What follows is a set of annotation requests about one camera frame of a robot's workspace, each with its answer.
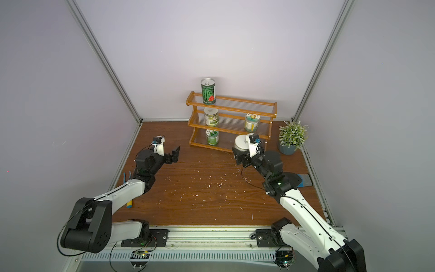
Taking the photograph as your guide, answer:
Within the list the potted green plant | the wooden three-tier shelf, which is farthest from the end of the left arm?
the potted green plant

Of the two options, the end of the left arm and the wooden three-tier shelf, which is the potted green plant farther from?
the end of the left arm

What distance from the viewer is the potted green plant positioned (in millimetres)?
895
